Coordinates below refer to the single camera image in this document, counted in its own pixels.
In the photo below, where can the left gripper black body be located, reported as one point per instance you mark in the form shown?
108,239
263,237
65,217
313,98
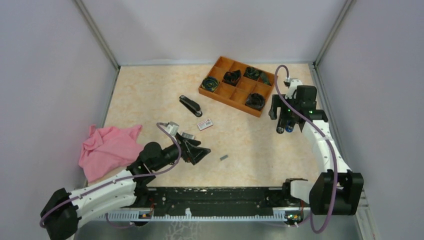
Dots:
187,156

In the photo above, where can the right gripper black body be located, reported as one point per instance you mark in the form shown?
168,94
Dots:
286,113

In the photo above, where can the black stapler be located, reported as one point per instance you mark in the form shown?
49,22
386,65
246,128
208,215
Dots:
191,105

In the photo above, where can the dark green flat item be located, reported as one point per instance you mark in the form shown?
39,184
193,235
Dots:
264,78

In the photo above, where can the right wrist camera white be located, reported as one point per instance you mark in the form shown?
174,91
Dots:
292,85

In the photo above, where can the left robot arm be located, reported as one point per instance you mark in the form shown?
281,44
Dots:
66,212

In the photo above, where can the black coiled item lower right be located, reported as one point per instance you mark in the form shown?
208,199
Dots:
255,101

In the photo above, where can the black coiled item blue-green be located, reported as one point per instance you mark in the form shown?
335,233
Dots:
210,84

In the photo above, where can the black coiled item centre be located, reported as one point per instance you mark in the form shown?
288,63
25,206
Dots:
232,77

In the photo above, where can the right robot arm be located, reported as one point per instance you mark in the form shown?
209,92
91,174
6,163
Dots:
337,187

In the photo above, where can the tray of staple strips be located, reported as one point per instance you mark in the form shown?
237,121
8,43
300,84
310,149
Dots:
188,135

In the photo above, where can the red white staple box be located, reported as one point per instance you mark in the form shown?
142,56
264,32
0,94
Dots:
207,123

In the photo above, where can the orange compartment tray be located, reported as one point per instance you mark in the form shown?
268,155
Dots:
236,96

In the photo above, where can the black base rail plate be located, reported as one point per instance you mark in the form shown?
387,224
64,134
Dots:
212,202

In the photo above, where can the pink cloth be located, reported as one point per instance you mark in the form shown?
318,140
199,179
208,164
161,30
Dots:
108,148

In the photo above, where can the black coiled item upper right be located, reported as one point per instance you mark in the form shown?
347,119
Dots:
252,73

